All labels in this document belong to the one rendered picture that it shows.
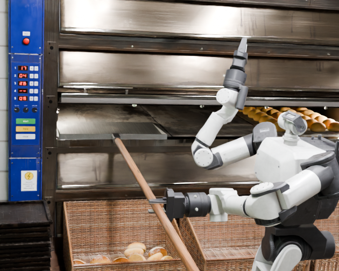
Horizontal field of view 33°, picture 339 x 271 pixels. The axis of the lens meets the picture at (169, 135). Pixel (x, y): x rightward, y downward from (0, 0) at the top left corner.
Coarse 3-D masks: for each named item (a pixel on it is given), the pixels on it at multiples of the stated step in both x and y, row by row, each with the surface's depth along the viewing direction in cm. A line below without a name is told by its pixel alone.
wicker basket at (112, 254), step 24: (72, 216) 296; (96, 216) 299; (120, 216) 302; (144, 216) 306; (96, 240) 299; (120, 240) 302; (144, 240) 305; (168, 240) 302; (72, 264) 255; (96, 264) 257; (120, 264) 260; (144, 264) 263; (168, 264) 267
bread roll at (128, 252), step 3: (126, 249) 293; (129, 249) 293; (132, 249) 292; (135, 249) 292; (138, 249) 293; (141, 249) 294; (126, 252) 292; (129, 252) 292; (132, 252) 292; (135, 252) 292; (138, 252) 292; (141, 252) 293; (126, 255) 292; (129, 255) 292
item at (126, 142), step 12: (60, 144) 287; (72, 144) 289; (84, 144) 290; (96, 144) 292; (108, 144) 293; (132, 144) 297; (144, 144) 298; (156, 144) 300; (168, 144) 302; (180, 144) 304; (192, 144) 305; (216, 144) 309
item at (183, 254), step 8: (120, 144) 274; (128, 160) 251; (136, 168) 240; (136, 176) 233; (144, 184) 222; (144, 192) 217; (152, 192) 215; (152, 208) 204; (160, 208) 200; (160, 216) 194; (168, 224) 187; (168, 232) 182; (176, 240) 176; (176, 248) 172; (184, 248) 170; (184, 256) 166; (184, 264) 164; (192, 264) 161
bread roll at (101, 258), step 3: (99, 255) 282; (102, 255) 283; (93, 258) 281; (96, 258) 281; (99, 258) 281; (102, 258) 281; (105, 258) 282; (108, 258) 283; (90, 261) 281; (93, 261) 280; (96, 261) 280; (99, 261) 280; (102, 261) 280; (105, 261) 281; (108, 261) 282
